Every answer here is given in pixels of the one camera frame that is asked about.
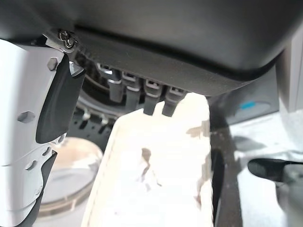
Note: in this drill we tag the grey panel with dark edge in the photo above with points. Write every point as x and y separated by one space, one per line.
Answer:
255 111

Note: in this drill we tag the round glass washing machine door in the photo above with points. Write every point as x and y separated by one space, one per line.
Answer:
71 170

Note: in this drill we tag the white garment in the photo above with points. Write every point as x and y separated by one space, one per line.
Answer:
154 177

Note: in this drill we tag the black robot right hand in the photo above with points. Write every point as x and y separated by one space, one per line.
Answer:
165 30

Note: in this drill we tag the cream wicker laundry basket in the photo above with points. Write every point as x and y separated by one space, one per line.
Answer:
106 177

